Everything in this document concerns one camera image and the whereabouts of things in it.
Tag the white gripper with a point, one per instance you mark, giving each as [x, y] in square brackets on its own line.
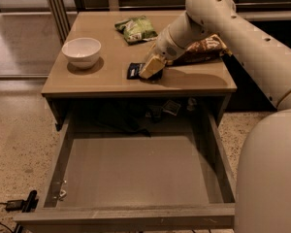
[165, 48]

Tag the blue rxbar wrapper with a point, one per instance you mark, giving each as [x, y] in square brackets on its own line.
[133, 72]

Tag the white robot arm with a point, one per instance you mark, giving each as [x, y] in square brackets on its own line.
[263, 194]

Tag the grey cabinet counter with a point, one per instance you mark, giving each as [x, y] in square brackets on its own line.
[107, 78]

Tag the open grey drawer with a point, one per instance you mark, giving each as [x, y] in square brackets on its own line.
[175, 178]

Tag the green chip bag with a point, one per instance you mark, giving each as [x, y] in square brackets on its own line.
[136, 30]

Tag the yellow brown snack bag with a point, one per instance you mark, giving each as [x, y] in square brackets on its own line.
[204, 50]

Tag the white ceramic bowl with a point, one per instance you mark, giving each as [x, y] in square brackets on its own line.
[83, 53]

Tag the black power adapter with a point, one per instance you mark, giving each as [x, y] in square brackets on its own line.
[23, 205]

